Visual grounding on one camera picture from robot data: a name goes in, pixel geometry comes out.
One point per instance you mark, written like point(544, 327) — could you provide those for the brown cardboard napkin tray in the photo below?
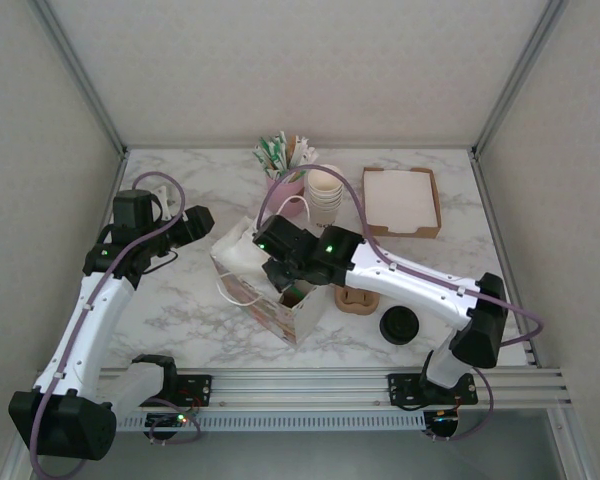
point(405, 233)

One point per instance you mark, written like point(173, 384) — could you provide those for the aluminium table edge rail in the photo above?
point(502, 250)
point(122, 167)

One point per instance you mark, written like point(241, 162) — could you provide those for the printed paper gift bag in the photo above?
point(280, 320)

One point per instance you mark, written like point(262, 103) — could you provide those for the black plastic cup lid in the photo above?
point(400, 325)

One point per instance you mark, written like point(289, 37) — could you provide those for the small electronics board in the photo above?
point(167, 420)
point(445, 417)

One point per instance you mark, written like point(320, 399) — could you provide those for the white paper napkin stack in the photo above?
point(400, 200)

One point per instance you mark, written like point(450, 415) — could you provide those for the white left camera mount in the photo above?
point(164, 198)

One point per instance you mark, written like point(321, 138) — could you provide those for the pink paper cup holder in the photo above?
point(285, 192)

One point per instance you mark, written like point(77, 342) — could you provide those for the green white sugar stick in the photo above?
point(281, 145)
point(262, 155)
point(296, 291)

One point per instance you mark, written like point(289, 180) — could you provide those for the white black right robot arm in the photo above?
point(405, 285)

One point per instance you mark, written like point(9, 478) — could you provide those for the aluminium frame post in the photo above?
point(80, 80)
point(520, 75)

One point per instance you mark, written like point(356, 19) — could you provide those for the aluminium mounting rail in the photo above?
point(300, 387)

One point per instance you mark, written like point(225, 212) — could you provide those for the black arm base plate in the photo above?
point(402, 390)
point(200, 385)

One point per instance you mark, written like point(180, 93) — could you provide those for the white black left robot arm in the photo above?
point(90, 320)

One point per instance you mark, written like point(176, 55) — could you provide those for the brown sugar stick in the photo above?
point(295, 150)

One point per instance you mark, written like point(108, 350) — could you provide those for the white paper cup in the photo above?
point(322, 180)
point(326, 197)
point(325, 219)
point(326, 212)
point(326, 202)
point(326, 207)

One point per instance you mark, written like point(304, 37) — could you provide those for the brown pulp cup carrier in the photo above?
point(357, 302)
point(300, 299)

